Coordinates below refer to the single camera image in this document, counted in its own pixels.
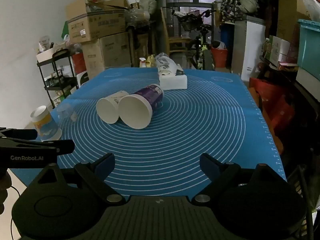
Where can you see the red and white box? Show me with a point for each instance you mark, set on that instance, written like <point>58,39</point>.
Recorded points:
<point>79,67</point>

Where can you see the blue barrel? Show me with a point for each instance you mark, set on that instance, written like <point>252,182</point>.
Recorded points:
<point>227,36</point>

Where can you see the large brown cardboard box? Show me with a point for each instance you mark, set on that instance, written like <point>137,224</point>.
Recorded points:
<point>112,52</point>

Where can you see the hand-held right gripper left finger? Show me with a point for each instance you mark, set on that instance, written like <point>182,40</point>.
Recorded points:
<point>107,163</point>

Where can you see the bicycle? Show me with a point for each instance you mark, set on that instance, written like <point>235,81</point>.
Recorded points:
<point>203,53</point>

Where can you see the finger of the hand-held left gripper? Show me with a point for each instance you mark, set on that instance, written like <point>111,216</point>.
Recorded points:
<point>60,146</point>
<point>20,133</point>

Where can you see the teal storage bin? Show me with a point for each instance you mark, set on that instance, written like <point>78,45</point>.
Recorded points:
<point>308,46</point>

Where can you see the wooden chair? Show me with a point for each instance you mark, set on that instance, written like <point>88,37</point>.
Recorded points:
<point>178,41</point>

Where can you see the white and green box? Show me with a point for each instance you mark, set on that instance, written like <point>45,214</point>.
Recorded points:
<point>278,48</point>

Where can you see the black wheeled rack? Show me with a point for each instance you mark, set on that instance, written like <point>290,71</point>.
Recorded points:
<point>60,53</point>

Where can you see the tall cardboard box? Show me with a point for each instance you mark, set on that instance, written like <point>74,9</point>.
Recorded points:
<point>290,15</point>

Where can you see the open cardboard box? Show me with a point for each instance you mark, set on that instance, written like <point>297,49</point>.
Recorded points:
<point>112,2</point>

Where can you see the blue silicone mat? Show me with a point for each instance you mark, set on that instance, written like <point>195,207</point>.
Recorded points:
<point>200,120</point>

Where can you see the purple paper cup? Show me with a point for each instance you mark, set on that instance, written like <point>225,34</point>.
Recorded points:
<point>136,112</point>

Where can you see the white paper cup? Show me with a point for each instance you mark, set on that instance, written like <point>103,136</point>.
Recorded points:
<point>107,110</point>

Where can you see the red bag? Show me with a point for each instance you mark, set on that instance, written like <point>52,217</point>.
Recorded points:
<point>272,97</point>

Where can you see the yellow bottle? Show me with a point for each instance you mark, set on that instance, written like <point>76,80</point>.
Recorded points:
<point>150,61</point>

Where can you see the white cabinet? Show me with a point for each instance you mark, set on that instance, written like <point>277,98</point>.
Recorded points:
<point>250,50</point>

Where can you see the yellow and blue paper cup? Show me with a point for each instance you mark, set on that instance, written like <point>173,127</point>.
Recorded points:
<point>46,127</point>

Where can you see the person's left hand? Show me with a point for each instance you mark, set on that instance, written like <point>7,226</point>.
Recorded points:
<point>3,192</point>

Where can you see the white spray bottle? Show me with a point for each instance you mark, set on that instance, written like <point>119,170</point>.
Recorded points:
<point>142,63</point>

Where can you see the floral cloth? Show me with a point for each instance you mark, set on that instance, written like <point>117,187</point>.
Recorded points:
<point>228,5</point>

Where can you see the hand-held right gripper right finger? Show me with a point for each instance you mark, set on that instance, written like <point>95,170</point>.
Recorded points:
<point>208,165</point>

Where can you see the printed cardboard box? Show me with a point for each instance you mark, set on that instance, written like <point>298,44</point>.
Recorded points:
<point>100,26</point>

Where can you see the red bucket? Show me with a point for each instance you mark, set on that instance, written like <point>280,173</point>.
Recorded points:
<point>220,56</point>

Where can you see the clear plastic cup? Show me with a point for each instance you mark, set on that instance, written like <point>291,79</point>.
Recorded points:
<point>67,112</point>

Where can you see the white tissue pack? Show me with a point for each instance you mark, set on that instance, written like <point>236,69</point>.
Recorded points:
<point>175,83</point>

